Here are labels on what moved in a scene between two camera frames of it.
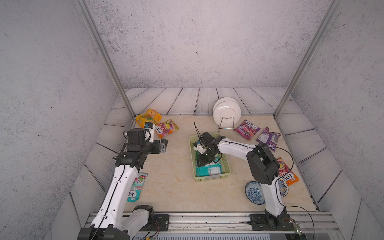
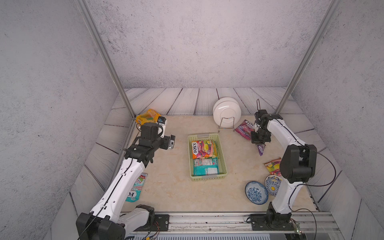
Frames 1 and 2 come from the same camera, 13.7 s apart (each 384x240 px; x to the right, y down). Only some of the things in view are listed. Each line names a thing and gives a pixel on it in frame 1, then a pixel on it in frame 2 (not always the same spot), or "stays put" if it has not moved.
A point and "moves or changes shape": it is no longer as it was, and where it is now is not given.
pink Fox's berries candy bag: [247, 129] stays put
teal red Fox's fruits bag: [135, 193] stays put
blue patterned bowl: [254, 192] stays put
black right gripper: [201, 162] -> [255, 141]
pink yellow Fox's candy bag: [164, 128] moves or changes shape
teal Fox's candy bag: [213, 169] stays put
